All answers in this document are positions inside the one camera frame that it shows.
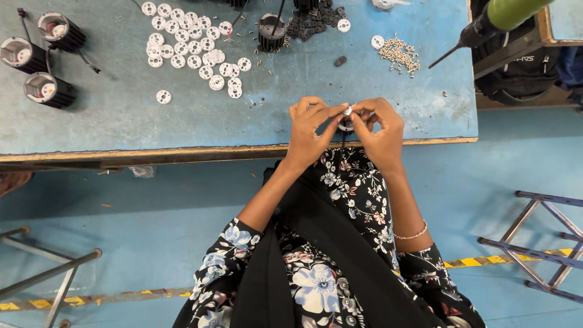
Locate person's left hand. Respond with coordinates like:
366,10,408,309
285,96,350,172

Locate person's right hand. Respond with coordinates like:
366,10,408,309
349,97,406,176

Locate small black wired lamp holder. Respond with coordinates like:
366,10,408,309
337,104,357,150

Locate black scarf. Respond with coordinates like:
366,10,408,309
230,159,448,328

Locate heap of small metal screws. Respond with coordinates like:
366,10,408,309
379,37,421,78

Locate clear plastic bag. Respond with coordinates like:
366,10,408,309
371,0,411,11

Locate black floral dress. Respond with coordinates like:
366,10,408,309
173,147,486,328

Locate pile of white plastic discs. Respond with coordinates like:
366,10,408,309
141,1,252,99

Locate black backpack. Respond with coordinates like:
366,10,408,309
470,0,562,106

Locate green black electric screwdriver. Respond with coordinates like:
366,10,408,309
428,0,556,70

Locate crumpled clear plastic wrap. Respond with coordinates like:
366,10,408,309
128,165,158,179

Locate brown woven object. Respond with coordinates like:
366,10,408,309
0,171,33,199

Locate thin beaded bracelet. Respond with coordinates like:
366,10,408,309
392,220,429,241

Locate red black wire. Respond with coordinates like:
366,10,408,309
223,0,251,43

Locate metal frame stool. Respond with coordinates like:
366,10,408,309
0,225,103,328
477,190,583,305

